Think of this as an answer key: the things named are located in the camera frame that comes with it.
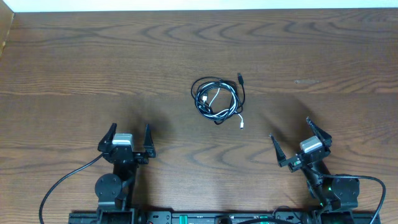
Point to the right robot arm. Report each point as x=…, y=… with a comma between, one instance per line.
x=335, y=192

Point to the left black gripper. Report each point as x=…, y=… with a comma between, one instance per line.
x=125, y=152

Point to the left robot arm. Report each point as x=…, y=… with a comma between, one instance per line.
x=114, y=190

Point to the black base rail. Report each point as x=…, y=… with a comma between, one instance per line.
x=168, y=217

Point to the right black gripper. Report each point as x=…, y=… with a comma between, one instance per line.
x=296, y=163

